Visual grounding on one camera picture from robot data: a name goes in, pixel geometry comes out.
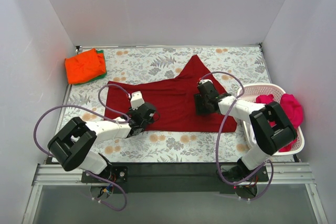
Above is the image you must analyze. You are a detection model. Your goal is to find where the dark red t shirt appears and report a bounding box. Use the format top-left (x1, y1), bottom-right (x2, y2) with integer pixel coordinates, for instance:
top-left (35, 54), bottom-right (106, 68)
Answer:
top-left (104, 55), bottom-right (225, 133)

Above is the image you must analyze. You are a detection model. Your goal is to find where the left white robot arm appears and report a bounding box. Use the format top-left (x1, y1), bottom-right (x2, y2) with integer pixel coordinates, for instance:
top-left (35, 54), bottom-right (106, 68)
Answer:
top-left (48, 102), bottom-right (156, 182)

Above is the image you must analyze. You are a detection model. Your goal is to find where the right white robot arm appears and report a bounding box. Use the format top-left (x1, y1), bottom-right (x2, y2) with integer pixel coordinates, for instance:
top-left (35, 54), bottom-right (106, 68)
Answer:
top-left (196, 79), bottom-right (297, 181)

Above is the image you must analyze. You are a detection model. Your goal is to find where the white plastic laundry basket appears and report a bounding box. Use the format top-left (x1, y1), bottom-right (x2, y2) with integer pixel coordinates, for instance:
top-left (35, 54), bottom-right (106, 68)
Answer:
top-left (237, 83), bottom-right (305, 156)

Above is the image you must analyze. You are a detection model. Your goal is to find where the floral table cloth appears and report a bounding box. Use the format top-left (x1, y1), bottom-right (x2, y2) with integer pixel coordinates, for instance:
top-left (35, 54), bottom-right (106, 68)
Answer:
top-left (58, 46), bottom-right (270, 162)

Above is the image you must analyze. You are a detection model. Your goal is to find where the folded orange t shirt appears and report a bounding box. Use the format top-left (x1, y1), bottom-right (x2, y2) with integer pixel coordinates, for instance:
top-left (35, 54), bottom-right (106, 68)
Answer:
top-left (65, 48), bottom-right (107, 85)

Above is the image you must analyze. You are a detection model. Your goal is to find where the folded green t shirt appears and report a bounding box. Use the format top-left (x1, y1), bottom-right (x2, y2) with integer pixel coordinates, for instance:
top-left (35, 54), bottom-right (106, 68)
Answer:
top-left (78, 48), bottom-right (107, 84)

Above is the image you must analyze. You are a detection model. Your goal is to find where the pink t shirt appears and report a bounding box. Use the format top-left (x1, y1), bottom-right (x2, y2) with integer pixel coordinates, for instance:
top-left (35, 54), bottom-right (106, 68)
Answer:
top-left (249, 93), bottom-right (303, 155)

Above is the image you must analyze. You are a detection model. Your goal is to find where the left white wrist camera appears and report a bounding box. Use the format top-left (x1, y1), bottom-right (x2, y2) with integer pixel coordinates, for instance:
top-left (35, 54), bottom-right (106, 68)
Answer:
top-left (130, 91), bottom-right (144, 110)

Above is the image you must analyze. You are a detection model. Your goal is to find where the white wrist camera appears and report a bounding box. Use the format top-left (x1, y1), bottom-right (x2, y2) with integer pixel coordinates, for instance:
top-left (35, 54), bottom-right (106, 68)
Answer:
top-left (130, 91), bottom-right (144, 110)
top-left (198, 78), bottom-right (213, 85)

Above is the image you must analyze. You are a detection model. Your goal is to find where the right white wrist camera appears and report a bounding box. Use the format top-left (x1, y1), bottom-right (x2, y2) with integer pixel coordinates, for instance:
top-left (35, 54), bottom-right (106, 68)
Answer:
top-left (198, 78), bottom-right (213, 85)

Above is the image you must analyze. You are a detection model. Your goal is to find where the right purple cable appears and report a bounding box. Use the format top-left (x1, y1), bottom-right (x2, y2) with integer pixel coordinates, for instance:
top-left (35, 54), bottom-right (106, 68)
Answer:
top-left (201, 71), bottom-right (274, 201)

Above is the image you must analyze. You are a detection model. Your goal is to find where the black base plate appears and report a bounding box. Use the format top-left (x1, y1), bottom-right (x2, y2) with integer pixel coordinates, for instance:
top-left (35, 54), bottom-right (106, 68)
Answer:
top-left (81, 162), bottom-right (270, 195)

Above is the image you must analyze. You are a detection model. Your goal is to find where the aluminium frame rail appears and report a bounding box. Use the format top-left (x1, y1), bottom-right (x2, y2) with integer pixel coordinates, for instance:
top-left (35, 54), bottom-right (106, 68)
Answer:
top-left (23, 162), bottom-right (327, 223)

